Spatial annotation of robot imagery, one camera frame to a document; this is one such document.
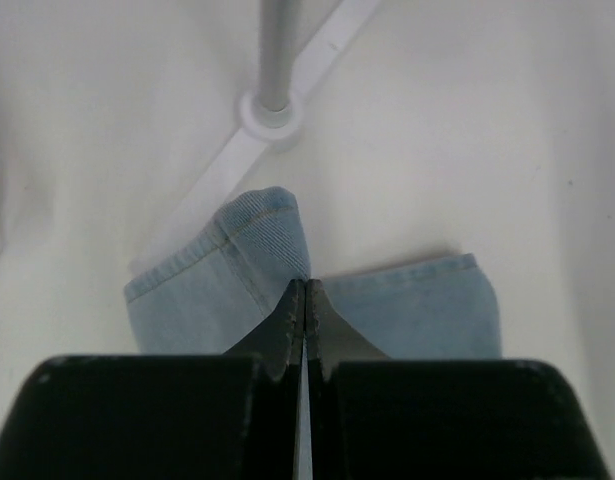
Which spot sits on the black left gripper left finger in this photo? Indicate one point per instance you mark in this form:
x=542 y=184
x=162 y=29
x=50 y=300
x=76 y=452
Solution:
x=228 y=416

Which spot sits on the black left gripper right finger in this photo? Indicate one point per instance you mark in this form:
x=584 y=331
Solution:
x=377 y=418

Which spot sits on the light blue denim skirt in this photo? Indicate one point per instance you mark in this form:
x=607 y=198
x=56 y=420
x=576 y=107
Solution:
x=206 y=297

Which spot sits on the white metal clothes rack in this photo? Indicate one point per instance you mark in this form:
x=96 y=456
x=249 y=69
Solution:
x=270 y=115

